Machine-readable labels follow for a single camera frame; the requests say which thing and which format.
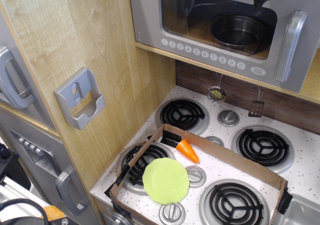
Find grey toy microwave door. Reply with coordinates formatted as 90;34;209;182
130;0;320;92

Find stainless steel pot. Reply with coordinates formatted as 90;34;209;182
210;15;267;54

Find hanging round strainer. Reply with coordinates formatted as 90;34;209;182
207;86;226;104

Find hanging small spatula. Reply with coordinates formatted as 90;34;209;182
248;100;265;118

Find back centre grey knob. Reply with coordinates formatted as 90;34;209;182
217;110;240;127

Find back left stove burner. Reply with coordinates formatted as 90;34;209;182
155;98;210;136

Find stove burner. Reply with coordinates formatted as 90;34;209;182
155;98;210;136
117;142;175;196
198;179;270;225
230;125;295;174

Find back right stove burner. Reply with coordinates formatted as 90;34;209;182
230;125;295;174

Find small centre grey knob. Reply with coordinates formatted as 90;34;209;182
205;136;224;147

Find orange toy carrot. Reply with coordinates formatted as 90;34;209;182
175;139;200;163

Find middle grey stove knob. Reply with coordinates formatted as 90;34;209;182
186;165;207;189

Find grey stove knob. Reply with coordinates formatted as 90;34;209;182
158;202;186;225
186;165;207;189

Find green plastic plate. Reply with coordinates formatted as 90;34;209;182
142;157;190;205

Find front right stove burner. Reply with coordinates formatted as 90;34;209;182
198;179;270;225

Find front left stove burner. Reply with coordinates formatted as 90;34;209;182
117;142;175;196

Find grey metal sink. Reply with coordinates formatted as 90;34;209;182
271;194;320;225

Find front grey stove knob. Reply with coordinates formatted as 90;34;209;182
158;202;186;225

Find grey ice dispenser panel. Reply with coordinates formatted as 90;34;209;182
10;130;61;178

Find orange object bottom left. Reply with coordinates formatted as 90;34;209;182
43;205;66;222

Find grey wall phone holder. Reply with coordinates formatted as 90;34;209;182
54;67;106;130

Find brown cardboard frame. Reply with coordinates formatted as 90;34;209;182
104;124;289;225

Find upper grey fridge handle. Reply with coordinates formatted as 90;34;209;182
0;45;35;110

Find grey fridge handle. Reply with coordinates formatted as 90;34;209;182
55;171;86;216
0;45;35;110

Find lower grey fridge handle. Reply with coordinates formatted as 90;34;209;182
55;171;86;216

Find black cable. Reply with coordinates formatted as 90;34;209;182
0;197;48;225

